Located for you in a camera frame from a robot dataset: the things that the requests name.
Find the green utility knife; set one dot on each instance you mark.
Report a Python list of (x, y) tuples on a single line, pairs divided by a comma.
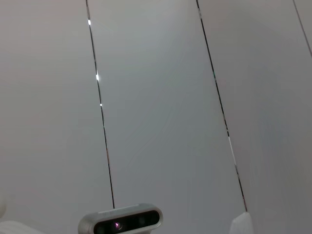
[(242, 224)]

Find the left wrist camera housing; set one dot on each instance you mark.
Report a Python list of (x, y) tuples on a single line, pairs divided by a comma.
[(122, 220)]

